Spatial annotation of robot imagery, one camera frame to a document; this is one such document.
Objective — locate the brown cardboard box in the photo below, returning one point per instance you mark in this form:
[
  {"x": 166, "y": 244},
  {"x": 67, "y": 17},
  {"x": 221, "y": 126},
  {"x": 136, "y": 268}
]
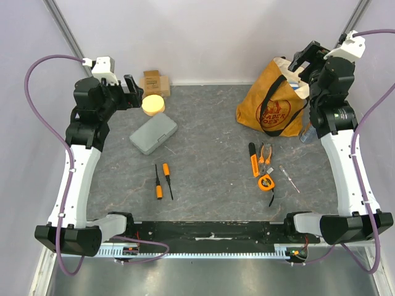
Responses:
[{"x": 154, "y": 83}]

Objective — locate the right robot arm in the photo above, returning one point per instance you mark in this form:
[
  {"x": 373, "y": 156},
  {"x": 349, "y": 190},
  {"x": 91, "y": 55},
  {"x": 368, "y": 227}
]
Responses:
[{"x": 330, "y": 75}]

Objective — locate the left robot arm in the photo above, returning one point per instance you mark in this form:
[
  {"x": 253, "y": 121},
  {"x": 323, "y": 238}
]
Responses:
[{"x": 67, "y": 230}]

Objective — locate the clear voltage tester screwdriver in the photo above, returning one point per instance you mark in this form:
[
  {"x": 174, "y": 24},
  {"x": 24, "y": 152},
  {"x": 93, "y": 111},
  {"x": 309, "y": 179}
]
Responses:
[{"x": 281, "y": 167}]

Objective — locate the orange screwdriver thick shaft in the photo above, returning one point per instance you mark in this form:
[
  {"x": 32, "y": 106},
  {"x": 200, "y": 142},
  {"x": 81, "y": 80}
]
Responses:
[{"x": 159, "y": 193}]

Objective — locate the yellow round sponge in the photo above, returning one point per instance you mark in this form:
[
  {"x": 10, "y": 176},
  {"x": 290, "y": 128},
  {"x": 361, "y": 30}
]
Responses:
[{"x": 153, "y": 104}]

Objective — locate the orange utility knife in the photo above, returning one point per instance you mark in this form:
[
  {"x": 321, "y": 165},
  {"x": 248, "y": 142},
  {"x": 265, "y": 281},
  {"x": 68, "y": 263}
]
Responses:
[{"x": 253, "y": 159}]

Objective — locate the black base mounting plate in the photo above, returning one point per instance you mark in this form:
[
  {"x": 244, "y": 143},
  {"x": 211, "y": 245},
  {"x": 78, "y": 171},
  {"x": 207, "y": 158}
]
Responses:
[{"x": 170, "y": 232}]

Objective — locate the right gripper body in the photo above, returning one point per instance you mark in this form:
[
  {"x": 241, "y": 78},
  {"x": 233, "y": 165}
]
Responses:
[{"x": 307, "y": 58}]

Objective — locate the grey slotted cable duct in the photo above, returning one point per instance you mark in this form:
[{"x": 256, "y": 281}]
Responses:
[{"x": 196, "y": 250}]

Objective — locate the orange handled pliers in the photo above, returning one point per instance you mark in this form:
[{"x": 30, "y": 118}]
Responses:
[{"x": 264, "y": 158}]

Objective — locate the orange screwdriver thin shaft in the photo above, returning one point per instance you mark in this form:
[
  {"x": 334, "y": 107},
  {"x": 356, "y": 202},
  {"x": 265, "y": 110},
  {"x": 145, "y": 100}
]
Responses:
[{"x": 166, "y": 171}]

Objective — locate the blue drink can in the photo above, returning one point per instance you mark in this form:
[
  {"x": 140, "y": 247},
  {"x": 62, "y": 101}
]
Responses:
[{"x": 309, "y": 134}]

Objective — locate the grey plastic tool case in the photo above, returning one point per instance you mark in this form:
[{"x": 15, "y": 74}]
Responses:
[{"x": 153, "y": 133}]

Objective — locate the yellow Trader Joe's tote bag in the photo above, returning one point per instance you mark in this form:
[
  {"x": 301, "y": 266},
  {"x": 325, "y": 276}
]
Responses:
[{"x": 275, "y": 103}]

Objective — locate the orange tape measure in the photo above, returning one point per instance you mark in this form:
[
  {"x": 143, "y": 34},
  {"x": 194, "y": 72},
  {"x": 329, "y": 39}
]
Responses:
[{"x": 266, "y": 184}]

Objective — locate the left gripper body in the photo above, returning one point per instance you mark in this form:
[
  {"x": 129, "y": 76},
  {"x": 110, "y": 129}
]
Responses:
[{"x": 126, "y": 100}]

